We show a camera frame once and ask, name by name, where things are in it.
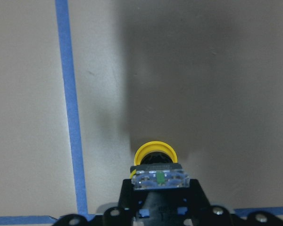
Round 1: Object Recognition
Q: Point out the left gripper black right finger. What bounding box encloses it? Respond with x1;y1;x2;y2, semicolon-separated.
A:
155;179;210;212

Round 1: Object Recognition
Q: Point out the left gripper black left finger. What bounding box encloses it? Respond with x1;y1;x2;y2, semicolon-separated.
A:
117;179;150;212

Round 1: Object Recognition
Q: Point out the yellow push button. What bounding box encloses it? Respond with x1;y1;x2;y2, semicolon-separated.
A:
130;141;190;191

